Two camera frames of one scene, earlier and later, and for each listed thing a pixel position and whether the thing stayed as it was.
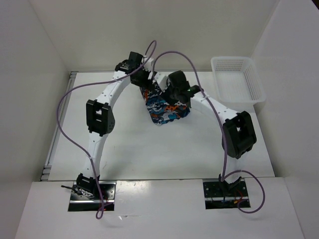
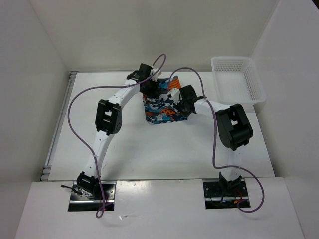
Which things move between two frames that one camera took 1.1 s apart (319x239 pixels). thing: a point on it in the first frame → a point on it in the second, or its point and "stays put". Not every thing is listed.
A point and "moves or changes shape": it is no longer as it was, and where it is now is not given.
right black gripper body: [171, 93] → [181, 107]
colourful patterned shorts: [162, 109] moves or changes shape
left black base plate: [79, 203] stays put
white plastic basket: [238, 80] stays put
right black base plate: [219, 195] stays put
